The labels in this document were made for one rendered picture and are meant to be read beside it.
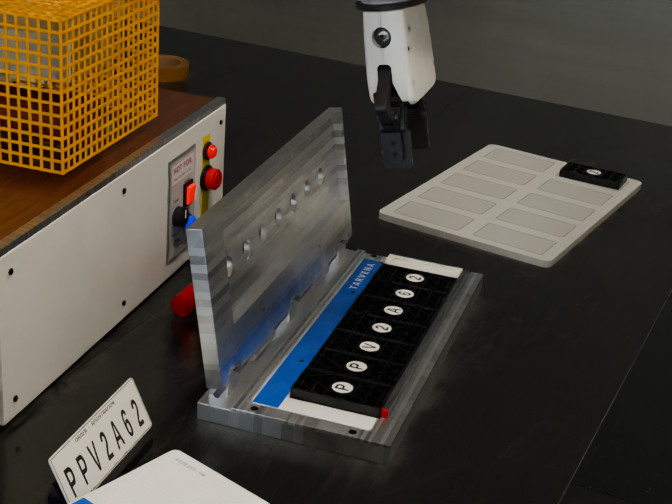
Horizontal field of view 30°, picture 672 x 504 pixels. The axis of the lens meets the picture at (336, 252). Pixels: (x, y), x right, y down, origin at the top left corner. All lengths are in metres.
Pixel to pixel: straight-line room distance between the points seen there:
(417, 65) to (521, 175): 0.76
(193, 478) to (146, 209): 0.51
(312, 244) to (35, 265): 0.38
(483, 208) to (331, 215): 0.36
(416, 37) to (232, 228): 0.27
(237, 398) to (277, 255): 0.20
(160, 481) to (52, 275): 0.34
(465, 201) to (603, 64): 1.80
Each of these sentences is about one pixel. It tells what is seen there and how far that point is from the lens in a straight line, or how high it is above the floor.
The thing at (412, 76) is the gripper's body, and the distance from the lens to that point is 1.28.
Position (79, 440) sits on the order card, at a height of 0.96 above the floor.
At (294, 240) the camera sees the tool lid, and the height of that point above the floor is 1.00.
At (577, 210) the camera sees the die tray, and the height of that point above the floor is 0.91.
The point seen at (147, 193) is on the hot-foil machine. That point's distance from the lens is 1.48.
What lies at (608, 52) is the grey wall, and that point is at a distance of 3.64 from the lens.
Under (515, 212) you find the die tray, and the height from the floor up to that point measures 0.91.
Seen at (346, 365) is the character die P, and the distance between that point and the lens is 1.36.
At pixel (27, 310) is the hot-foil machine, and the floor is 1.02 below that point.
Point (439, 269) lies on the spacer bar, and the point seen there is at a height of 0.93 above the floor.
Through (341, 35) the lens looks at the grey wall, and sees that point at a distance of 3.90.
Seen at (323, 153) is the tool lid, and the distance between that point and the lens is 1.57.
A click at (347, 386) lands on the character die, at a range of 1.32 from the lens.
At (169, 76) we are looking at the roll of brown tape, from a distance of 2.40.
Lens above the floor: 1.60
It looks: 24 degrees down
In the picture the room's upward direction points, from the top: 5 degrees clockwise
